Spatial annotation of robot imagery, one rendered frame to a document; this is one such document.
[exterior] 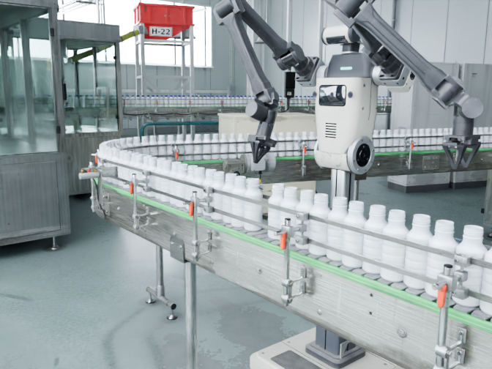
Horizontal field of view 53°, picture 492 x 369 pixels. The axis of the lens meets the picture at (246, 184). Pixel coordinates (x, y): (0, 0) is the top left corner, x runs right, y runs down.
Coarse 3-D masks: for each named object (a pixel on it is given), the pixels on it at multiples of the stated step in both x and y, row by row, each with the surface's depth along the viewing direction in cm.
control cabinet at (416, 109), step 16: (448, 64) 710; (416, 80) 694; (400, 96) 719; (416, 96) 698; (400, 112) 721; (416, 112) 703; (432, 112) 713; (448, 112) 724; (400, 128) 724; (416, 128) 708; (432, 128) 718; (400, 176) 730; (416, 176) 723; (432, 176) 734; (448, 176) 745
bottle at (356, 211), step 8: (352, 208) 122; (360, 208) 122; (352, 216) 123; (360, 216) 122; (352, 224) 122; (360, 224) 121; (344, 232) 124; (352, 232) 122; (344, 240) 124; (352, 240) 122; (360, 240) 122; (344, 248) 125; (352, 248) 123; (360, 248) 123; (344, 256) 125; (344, 264) 125; (352, 264) 123; (360, 264) 124
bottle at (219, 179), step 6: (216, 174) 168; (222, 174) 168; (216, 180) 168; (222, 180) 168; (210, 186) 169; (216, 186) 167; (222, 186) 167; (216, 198) 168; (222, 198) 168; (216, 204) 168; (222, 204) 168; (222, 210) 169; (216, 216) 169; (222, 216) 169
